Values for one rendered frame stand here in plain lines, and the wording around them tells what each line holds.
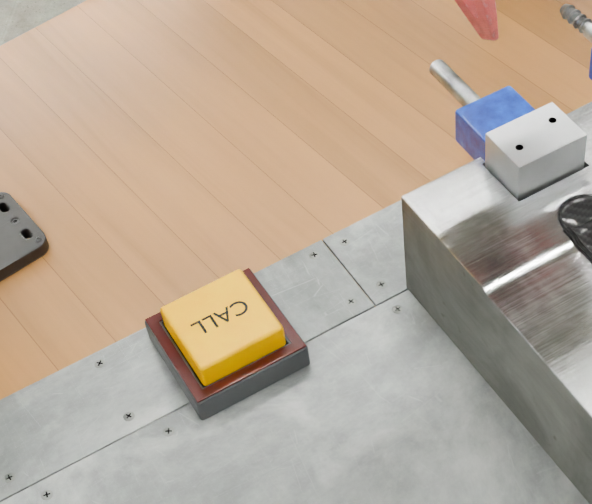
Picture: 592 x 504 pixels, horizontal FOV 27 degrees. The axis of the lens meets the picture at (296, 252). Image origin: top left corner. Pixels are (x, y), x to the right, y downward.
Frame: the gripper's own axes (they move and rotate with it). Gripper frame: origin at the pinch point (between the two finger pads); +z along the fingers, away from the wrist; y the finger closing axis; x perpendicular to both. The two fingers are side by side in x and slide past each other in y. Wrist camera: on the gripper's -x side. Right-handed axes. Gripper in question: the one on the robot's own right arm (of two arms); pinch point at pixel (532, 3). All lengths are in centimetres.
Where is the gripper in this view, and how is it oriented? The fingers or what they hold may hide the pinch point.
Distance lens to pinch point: 72.4
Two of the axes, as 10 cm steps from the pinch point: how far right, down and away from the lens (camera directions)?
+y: 8.6, -4.3, 2.5
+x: -3.8, -2.2, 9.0
